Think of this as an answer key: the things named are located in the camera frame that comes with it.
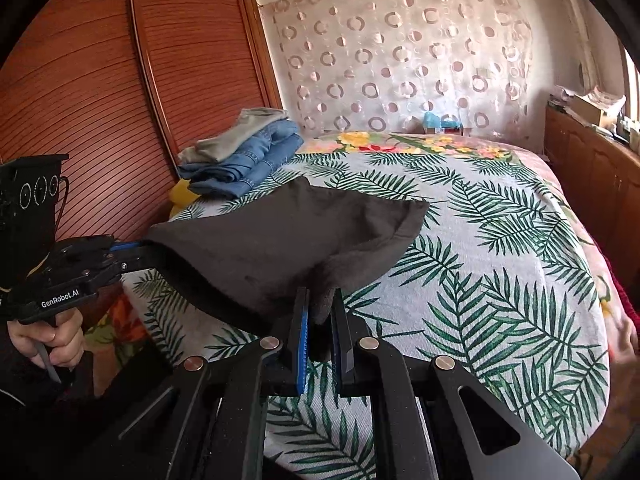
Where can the wooden side cabinet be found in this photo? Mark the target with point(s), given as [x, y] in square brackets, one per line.
[590, 175]

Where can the window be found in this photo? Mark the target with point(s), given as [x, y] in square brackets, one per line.
[631, 85]

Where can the person's left forearm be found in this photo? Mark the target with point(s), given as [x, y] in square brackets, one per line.
[30, 425]

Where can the cardboard box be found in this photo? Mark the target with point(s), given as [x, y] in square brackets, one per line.
[592, 110]

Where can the red cloth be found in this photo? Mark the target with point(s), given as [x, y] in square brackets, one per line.
[625, 295]

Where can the leaf print blanket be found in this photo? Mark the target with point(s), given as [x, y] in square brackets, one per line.
[475, 270]

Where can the black pants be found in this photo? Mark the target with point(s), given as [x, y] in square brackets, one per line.
[260, 260]

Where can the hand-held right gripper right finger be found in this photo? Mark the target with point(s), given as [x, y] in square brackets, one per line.
[345, 355]

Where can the tied pale window curtain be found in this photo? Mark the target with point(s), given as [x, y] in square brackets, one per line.
[570, 25]

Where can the blue tissue box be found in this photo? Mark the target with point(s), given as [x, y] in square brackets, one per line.
[432, 121]

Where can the yellow cloth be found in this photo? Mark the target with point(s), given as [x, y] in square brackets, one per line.
[182, 197]

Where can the floral blanket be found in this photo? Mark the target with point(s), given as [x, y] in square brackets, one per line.
[380, 142]

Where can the brown wooden wardrobe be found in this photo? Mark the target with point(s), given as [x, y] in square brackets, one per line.
[100, 85]

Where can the folded grey pants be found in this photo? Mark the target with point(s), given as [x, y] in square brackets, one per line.
[235, 137]

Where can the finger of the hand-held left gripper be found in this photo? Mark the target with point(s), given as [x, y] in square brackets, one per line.
[127, 246]
[142, 261]

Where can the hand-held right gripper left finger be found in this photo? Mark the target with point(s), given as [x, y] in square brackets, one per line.
[301, 350]

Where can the person's left hand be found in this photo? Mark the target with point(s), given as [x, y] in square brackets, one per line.
[65, 340]

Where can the folded blue jeans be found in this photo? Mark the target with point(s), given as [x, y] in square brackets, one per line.
[260, 165]

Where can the circle pattern sheer curtain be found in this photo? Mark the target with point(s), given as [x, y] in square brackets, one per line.
[400, 55]

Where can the pile of papers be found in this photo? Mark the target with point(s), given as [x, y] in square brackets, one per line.
[595, 94]

